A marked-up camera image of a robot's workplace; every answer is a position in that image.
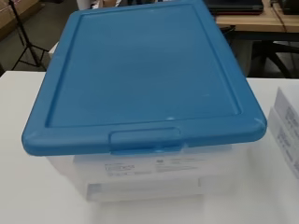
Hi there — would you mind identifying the clear plastic box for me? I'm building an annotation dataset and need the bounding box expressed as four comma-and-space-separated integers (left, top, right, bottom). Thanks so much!
46, 143, 250, 203

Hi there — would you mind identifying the black desk frame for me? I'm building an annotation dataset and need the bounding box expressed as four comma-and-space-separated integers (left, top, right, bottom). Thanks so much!
223, 30, 299, 79

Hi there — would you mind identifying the wooden desk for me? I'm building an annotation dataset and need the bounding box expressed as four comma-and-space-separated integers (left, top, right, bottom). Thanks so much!
214, 2, 299, 34

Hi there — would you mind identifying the black device on desk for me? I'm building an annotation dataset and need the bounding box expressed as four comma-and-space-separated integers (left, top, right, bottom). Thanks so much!
276, 0, 299, 16

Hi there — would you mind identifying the black tripod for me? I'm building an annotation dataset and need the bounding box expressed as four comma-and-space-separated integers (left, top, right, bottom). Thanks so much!
7, 0, 50, 71

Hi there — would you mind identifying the blue plastic lid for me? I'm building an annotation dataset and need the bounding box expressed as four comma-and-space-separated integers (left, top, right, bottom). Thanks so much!
21, 0, 268, 157

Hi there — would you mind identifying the black laptop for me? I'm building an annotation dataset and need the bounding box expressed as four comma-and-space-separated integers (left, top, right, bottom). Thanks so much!
204, 0, 265, 16

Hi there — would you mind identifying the brown cardboard box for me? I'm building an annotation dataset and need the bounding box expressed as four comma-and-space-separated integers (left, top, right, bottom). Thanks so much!
0, 0, 42, 41

